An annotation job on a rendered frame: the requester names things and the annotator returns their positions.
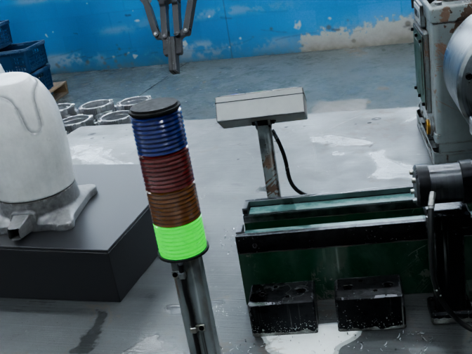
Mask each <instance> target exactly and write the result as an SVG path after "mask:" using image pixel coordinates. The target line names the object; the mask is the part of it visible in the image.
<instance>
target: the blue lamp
mask: <svg viewBox="0 0 472 354"><path fill-rule="evenodd" d="M129 118H130V120H131V127H132V129H133V130H132V131H133V136H134V137H135V138H134V140H135V144H136V149H137V153H138V154H139V155H141V156H144V157H160V156H164V155H170V154H172V153H175V152H178V151H179V150H182V149H183V148H184V147H185V146H186V145H187V144H188V142H187V137H186V132H185V128H184V127H185V124H184V123H183V122H184V121H183V115H182V111H181V106H179V107H178V109H177V110H176V111H174V112H172V113H170V114H167V115H164V116H161V117H155V118H149V119H136V118H133V117H132V116H130V117H129Z"/></svg>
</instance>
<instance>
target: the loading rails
mask: <svg viewBox="0 0 472 354"><path fill-rule="evenodd" d="M411 189H413V184H412V185H398V186H390V187H382V188H367V189H359V190H345V191H337V192H322V193H314V194H307V195H292V196H284V197H269V198H261V199H247V200H245V201H244V203H243V206H242V214H243V219H244V224H238V225H237V229H236V235H235V241H236V246H237V253H238V258H239V262H240V270H241V274H242V282H243V286H244V294H245V299H246V303H247V305H248V302H249V295H250V291H251V286H252V285H253V284H270V283H280V282H299V281H309V280H313V281H314V282H315V290H316V296H317V300H327V299H334V282H335V281H336V280H337V279H340V278H349V277H369V276H378V275H397V274H399V275H400V278H401V282H402V288H403V292H404V294H421V293H432V292H433V285H432V282H431V276H430V270H429V262H428V231H427V230H426V226H425V224H424V220H423V217H422V207H418V206H417V205H416V203H413V197H414V194H412V195H411V193H410V190H411ZM466 204H467V206H468V209H469V211H470V212H471V227H470V228H469V229H464V258H465V278H466V293H467V295H468V298H469V301H472V202H471V203H466ZM244 226H245V231H244Z"/></svg>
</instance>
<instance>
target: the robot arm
mask: <svg viewBox="0 0 472 354"><path fill-rule="evenodd" d="M140 1H141V2H142V3H143V5H144V8H145V12H146V15H147V18H148V21H149V24H150V27H151V30H152V34H153V36H154V37H155V38H156V39H157V40H162V43H163V53H164V55H165V56H166V57H168V59H169V71H170V73H172V74H180V63H179V56H180V55H182V54H183V38H185V37H186V36H190V35H191V33H192V25H193V20H194V15H195V7H196V3H197V0H188V2H187V6H186V11H185V19H184V23H183V28H182V19H181V0H157V1H158V2H159V8H160V20H161V31H162V32H160V31H159V26H158V24H157V20H156V17H155V13H154V11H153V8H152V5H151V4H150V3H151V1H152V0H140ZM169 4H172V11H173V30H174V34H173V35H174V36H173V37H170V26H169ZM97 192H98V191H97V187H96V185H94V184H86V185H77V182H76V179H75V177H74V171H73V166H72V157H71V152H70V147H69V143H68V139H67V134H66V131H65V127H64V124H63V120H62V117H61V115H60V111H59V109H58V105H57V103H56V101H55V100H54V98H53V96H52V95H51V93H50V92H49V90H48V89H47V88H46V87H45V86H44V85H43V84H42V83H41V82H40V81H39V80H38V79H37V78H36V77H33V76H32V75H30V74H28V73H25V72H5V71H4V69H3V67H2V66H1V64H0V235H2V234H8V237H9V239H10V240H21V239H22V238H23V237H24V236H26V235H28V234H29V233H30V232H40V231H50V230H54V231H67V230H71V229H73V227H74V226H75V221H76V219H77V217H78V216H79V214H80V213H81V211H82V210H83V208H84V207H85V206H86V204H87V203H88V201H89V200H90V198H92V196H94V195H95V194H96V193H97Z"/></svg>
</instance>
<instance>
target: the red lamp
mask: <svg viewBox="0 0 472 354"><path fill-rule="evenodd" d="M190 158H191V157H190V152H189V147H188V144H187V145H186V146H185V147H184V148H183V149H182V150H179V151H178V152H175V153H172V154H170V155H164V156H160V157H144V156H141V155H139V154H138V159H139V161H140V162H139V163H140V168H141V172H142V176H143V180H144V185H145V189H146V190H147V191H149V192H153V193H167V192H174V191H177V190H181V189H183V188H186V187H187V186H189V185H190V184H191V183H192V182H193V181H194V179H195V177H194V173H193V168H192V164H191V163H192V161H191V159H190Z"/></svg>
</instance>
